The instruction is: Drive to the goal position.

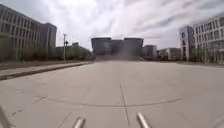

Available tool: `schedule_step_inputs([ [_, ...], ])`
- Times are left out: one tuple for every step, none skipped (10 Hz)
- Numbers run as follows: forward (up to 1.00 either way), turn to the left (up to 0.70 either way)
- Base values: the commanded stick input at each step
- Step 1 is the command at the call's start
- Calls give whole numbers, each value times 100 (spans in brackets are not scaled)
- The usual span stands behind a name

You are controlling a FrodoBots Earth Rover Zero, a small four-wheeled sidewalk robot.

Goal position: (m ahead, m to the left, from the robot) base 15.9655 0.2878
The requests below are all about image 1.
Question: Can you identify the large grey office building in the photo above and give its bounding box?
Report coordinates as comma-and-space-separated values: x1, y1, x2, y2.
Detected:
0, 3, 58, 62

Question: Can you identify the grey concrete slab plaza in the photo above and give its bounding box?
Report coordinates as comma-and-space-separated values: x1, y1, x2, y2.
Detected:
0, 60, 224, 128

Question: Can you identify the low brown building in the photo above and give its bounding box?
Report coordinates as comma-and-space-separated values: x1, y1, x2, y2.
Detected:
54, 42, 93, 61

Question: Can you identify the white office building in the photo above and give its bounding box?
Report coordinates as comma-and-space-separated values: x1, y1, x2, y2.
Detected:
178, 13, 224, 64

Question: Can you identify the robot's own part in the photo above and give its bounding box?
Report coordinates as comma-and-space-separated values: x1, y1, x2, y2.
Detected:
135, 112, 152, 128
72, 116, 87, 128

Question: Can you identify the grass strip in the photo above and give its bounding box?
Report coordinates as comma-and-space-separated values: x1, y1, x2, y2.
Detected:
0, 60, 84, 71

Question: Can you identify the raised pale pavement strip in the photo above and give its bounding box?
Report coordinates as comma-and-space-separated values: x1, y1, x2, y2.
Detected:
0, 61, 94, 82

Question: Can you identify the row of trees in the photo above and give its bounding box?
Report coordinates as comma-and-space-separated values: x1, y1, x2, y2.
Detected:
0, 36, 91, 62

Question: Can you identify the low pale building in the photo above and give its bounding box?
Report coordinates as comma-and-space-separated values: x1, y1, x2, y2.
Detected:
142, 44, 183, 61

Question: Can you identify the dark glass twin-block building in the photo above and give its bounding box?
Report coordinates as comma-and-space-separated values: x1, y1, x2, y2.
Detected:
90, 36, 145, 61

